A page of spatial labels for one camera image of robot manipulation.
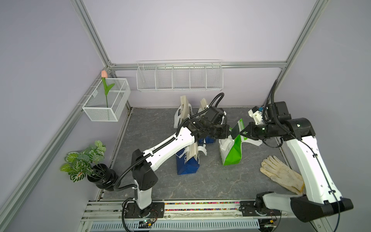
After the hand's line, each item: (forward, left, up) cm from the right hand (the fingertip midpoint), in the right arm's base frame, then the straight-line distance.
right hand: (242, 130), depth 68 cm
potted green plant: (-14, +74, -5) cm, 76 cm away
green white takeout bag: (-4, +4, -10) cm, 12 cm away
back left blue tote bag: (+19, +28, -6) cm, 34 cm away
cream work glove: (-11, -28, -29) cm, 42 cm away
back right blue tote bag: (+11, +12, -26) cm, 31 cm away
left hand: (0, +4, -2) cm, 5 cm away
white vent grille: (-35, +9, -31) cm, 48 cm away
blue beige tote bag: (-10, +26, -11) cm, 30 cm away
